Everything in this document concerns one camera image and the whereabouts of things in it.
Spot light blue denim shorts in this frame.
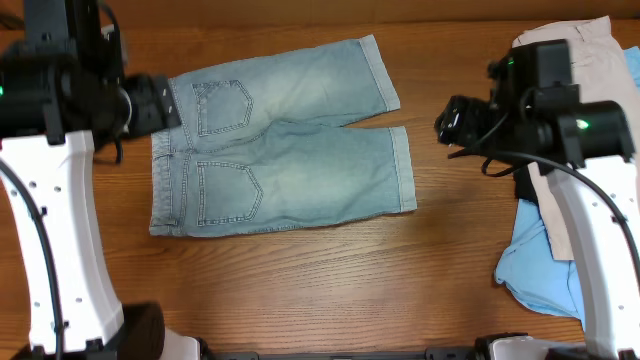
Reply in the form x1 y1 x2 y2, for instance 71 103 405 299
149 35 417 237

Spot sky blue garment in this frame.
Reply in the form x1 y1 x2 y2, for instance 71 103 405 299
494 46 639 322

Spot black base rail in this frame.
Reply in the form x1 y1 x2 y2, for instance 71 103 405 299
202 346 477 360

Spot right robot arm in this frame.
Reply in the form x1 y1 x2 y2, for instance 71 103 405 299
434 39 639 359

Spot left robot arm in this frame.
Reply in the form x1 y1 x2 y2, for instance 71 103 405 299
1 0 209 360

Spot black garment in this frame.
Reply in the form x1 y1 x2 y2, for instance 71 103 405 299
513 167 538 205

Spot beige shorts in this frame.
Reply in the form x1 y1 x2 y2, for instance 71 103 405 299
511 15 640 262

